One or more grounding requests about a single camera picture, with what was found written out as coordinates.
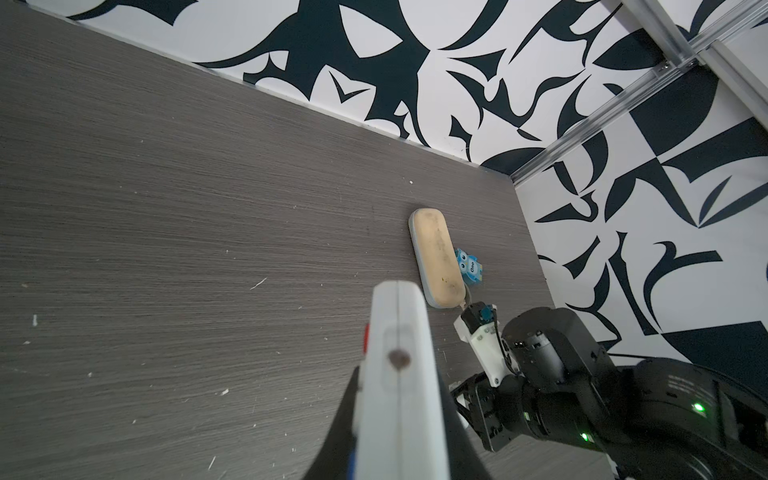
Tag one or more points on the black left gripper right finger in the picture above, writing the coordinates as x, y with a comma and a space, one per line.
464, 462

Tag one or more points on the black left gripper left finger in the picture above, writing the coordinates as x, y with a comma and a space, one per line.
333, 460

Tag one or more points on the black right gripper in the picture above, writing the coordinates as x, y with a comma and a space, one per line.
496, 414

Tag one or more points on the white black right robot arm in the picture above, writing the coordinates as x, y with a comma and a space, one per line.
544, 376

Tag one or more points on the white remote control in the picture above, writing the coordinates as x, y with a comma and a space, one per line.
398, 420

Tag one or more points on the blue toy figure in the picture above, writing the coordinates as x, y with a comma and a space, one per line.
470, 268

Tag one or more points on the beige oblong sponge block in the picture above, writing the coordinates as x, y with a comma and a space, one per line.
441, 279

